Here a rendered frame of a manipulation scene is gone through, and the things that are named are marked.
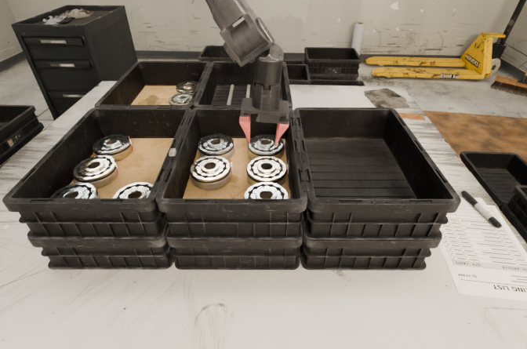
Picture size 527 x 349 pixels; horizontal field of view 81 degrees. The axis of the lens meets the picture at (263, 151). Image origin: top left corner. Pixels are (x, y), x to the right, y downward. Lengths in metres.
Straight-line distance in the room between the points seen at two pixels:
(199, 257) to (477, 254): 0.68
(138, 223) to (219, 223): 0.17
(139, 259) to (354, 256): 0.49
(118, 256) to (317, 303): 0.45
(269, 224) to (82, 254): 0.43
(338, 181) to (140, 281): 0.53
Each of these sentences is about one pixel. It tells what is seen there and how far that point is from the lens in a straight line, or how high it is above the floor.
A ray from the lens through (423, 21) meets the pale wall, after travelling 4.37.
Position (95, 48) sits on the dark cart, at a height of 0.75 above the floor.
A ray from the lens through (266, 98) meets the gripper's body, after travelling 0.64.
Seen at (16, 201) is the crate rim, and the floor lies 0.93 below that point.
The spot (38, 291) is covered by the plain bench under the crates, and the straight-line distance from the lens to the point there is 0.91.
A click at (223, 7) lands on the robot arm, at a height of 1.24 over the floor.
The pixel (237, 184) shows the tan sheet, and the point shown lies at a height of 0.83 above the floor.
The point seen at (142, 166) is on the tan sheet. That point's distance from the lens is 0.91.
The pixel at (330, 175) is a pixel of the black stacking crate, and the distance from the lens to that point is 0.84.
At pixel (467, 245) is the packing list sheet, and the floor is 0.70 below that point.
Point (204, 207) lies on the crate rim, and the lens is 0.62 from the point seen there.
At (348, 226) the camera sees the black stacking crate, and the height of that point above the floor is 0.86.
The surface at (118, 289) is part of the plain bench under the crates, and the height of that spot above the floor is 0.70.
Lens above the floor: 1.36
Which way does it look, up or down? 36 degrees down
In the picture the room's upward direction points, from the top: straight up
